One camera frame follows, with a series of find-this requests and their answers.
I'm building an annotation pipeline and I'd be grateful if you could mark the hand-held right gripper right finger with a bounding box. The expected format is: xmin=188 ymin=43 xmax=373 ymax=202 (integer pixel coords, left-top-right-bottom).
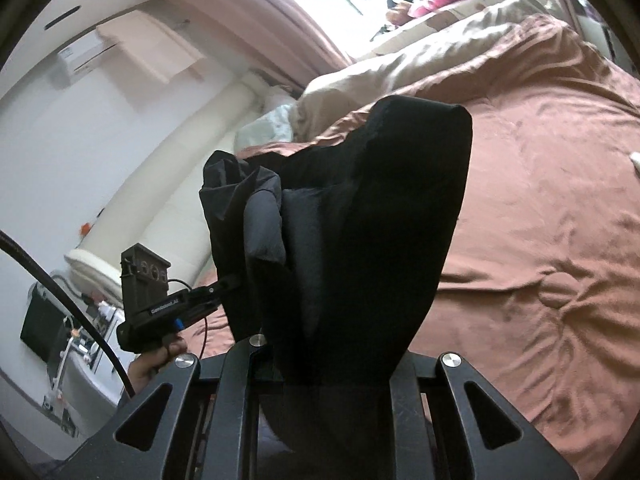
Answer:
xmin=387 ymin=351 xmax=593 ymax=480

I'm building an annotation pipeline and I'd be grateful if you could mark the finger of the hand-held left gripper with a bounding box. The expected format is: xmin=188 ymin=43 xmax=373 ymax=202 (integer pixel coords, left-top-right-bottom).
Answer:
xmin=192 ymin=275 xmax=242 ymax=311

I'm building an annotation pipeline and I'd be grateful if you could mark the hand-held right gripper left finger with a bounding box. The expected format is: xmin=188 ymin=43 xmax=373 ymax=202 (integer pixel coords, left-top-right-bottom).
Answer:
xmin=65 ymin=334 xmax=273 ymax=480

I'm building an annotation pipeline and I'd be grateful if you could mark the black polo shirt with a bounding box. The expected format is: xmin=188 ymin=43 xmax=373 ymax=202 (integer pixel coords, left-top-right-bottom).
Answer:
xmin=199 ymin=95 xmax=474 ymax=453

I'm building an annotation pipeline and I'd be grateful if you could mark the person's left hand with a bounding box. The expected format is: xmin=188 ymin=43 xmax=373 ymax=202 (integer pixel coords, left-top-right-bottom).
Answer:
xmin=127 ymin=336 xmax=190 ymax=403

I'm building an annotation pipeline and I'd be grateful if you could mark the cluttered desk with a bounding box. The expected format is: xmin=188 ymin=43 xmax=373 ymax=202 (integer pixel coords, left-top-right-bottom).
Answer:
xmin=30 ymin=270 xmax=133 ymax=441

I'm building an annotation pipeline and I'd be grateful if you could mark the black monitor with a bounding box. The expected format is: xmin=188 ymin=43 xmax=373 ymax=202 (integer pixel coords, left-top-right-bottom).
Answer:
xmin=20 ymin=284 xmax=71 ymax=363

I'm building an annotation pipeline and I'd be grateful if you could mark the cream padded headboard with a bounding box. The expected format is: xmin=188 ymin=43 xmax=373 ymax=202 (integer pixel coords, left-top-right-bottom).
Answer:
xmin=64 ymin=72 xmax=263 ymax=313

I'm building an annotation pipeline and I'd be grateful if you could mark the pale green pillow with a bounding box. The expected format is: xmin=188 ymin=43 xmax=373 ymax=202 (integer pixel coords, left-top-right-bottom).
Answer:
xmin=234 ymin=87 xmax=302 ymax=150

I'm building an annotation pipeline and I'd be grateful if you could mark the white air conditioner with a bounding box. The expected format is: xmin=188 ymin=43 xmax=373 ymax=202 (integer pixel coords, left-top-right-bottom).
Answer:
xmin=56 ymin=30 xmax=120 ymax=87

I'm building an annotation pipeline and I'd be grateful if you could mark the pink curtain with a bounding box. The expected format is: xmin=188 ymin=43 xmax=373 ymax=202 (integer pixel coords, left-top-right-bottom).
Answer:
xmin=152 ymin=0 xmax=363 ymax=98

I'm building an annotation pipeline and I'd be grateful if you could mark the ceiling vent slot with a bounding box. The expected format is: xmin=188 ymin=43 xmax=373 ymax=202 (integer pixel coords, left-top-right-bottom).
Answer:
xmin=44 ymin=6 xmax=82 ymax=31

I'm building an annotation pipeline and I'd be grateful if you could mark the brown plush toy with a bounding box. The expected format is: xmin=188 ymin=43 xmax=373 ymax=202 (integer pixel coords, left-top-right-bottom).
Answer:
xmin=386 ymin=2 xmax=413 ymax=27

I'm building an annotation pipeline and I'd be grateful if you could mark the beige duvet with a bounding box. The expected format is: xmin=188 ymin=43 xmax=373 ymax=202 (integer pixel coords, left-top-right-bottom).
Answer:
xmin=297 ymin=0 xmax=556 ymax=128

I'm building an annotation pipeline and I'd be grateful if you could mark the red plush toy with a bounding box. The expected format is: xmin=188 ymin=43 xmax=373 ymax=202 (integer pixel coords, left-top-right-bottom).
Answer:
xmin=409 ymin=0 xmax=472 ymax=20

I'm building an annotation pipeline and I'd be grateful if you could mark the thin black wire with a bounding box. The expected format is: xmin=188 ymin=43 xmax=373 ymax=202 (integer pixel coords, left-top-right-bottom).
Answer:
xmin=164 ymin=278 xmax=213 ymax=361

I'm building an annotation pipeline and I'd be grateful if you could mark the black cable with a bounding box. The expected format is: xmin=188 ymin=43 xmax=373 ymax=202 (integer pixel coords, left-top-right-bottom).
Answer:
xmin=0 ymin=230 xmax=137 ymax=398

